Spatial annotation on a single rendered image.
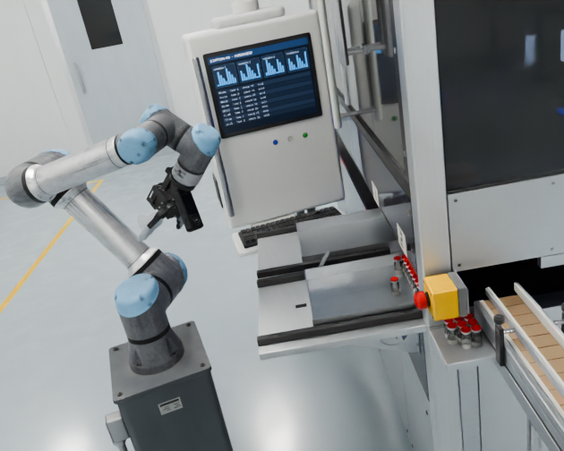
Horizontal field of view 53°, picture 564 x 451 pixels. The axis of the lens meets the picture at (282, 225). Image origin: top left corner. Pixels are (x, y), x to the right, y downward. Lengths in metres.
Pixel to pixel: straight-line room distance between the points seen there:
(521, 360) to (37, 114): 6.59
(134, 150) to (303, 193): 1.11
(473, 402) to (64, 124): 6.26
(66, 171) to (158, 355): 0.53
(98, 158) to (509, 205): 0.91
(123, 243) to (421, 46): 0.93
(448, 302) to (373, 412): 1.28
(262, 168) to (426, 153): 1.11
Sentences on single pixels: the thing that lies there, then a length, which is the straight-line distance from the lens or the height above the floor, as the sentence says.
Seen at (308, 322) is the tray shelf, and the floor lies 0.88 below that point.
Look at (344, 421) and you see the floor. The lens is 2.43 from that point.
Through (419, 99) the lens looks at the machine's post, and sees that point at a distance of 1.15.
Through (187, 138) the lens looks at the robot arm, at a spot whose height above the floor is 1.36.
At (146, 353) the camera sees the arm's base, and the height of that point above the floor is 0.85.
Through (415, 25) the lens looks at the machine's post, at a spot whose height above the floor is 1.55.
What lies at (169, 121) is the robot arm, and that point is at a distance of 1.39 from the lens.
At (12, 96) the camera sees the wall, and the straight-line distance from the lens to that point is 7.32.
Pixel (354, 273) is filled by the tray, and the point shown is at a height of 0.88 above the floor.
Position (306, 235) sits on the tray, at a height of 0.88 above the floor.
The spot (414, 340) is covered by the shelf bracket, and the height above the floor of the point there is 0.77.
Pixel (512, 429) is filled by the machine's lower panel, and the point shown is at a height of 0.52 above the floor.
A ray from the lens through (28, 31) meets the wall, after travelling 7.12.
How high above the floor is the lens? 1.67
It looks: 23 degrees down
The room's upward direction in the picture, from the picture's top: 11 degrees counter-clockwise
